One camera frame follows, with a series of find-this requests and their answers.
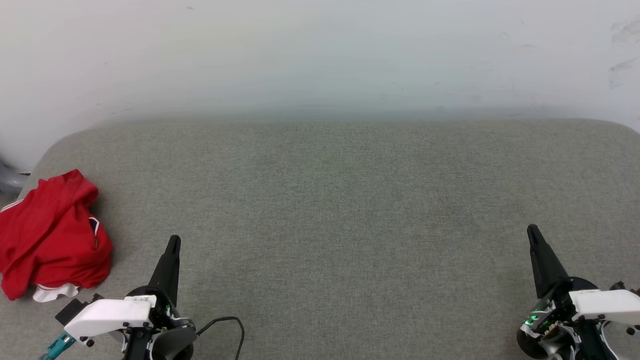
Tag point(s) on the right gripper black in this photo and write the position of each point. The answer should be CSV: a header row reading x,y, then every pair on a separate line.
x,y
562,307

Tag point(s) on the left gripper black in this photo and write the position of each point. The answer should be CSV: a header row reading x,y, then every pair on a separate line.
x,y
162,312

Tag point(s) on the red basketball jersey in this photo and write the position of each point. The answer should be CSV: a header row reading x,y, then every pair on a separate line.
x,y
50,240

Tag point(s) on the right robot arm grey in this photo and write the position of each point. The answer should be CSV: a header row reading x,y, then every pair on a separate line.
x,y
550,347

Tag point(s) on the left white camera mount bracket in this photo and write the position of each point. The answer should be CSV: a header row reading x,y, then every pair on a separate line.
x,y
107,315

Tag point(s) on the right black wrist camera box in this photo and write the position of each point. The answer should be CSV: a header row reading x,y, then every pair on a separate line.
x,y
620,286

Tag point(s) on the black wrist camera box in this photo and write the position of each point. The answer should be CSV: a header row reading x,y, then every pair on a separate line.
x,y
72,311
620,286

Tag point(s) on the left black wrist camera box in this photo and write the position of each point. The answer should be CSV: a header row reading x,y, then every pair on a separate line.
x,y
72,311

